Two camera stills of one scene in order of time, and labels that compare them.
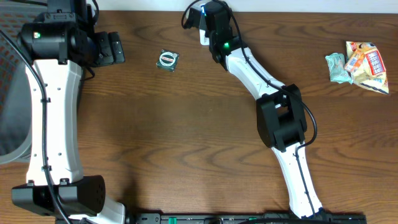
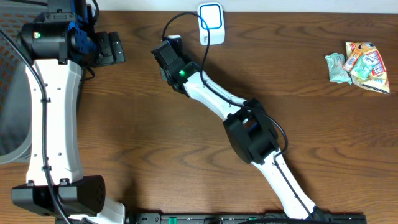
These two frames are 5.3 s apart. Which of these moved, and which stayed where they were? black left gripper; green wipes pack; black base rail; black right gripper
Moved: black right gripper
Stayed: black left gripper; black base rail; green wipes pack
